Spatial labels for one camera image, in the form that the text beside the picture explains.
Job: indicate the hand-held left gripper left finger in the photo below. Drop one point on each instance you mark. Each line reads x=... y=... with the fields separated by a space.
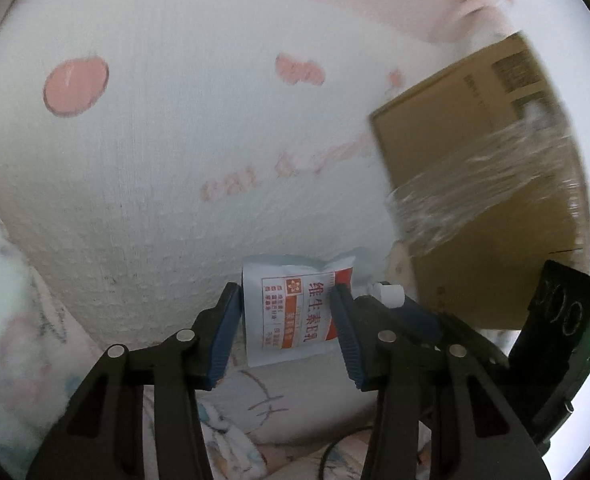
x=225 y=337

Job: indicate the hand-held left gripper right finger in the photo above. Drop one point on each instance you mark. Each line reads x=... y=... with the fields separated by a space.
x=347 y=342

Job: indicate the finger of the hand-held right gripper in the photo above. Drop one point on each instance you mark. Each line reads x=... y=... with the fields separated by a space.
x=420 y=317

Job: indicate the small white tube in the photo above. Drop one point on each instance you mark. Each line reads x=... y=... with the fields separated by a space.
x=387 y=294

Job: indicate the white sachet red label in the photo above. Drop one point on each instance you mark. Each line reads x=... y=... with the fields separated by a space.
x=295 y=310

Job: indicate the brown cardboard box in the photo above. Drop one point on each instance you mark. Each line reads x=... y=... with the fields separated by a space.
x=475 y=160

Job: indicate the white printed cloth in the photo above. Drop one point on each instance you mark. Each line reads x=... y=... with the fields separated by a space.
x=275 y=410

